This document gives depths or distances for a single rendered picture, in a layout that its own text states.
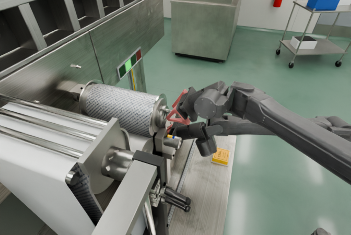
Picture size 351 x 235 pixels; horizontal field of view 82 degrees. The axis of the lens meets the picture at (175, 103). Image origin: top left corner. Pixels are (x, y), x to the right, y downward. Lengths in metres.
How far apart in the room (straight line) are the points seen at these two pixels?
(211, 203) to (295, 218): 1.23
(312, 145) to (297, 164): 1.92
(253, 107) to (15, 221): 0.78
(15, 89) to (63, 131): 0.31
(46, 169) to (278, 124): 0.43
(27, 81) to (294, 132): 0.67
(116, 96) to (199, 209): 0.53
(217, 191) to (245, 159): 1.30
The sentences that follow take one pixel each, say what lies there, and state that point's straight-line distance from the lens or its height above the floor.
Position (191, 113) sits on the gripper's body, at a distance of 0.58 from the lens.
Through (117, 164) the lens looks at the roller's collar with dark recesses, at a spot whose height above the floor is 1.36.
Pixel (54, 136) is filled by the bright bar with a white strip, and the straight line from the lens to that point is 0.43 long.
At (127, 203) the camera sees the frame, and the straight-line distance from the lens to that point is 0.31.
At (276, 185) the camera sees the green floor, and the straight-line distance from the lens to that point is 2.14.
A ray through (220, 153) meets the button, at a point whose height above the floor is 0.92.
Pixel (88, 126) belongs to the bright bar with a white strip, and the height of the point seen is 1.44.
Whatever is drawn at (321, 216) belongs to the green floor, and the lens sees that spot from 2.17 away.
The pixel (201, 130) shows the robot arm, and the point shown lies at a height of 1.18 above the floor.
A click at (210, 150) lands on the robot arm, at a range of 0.77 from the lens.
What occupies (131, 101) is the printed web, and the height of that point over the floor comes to 1.31.
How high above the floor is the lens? 1.72
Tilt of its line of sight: 40 degrees down
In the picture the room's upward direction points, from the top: straight up
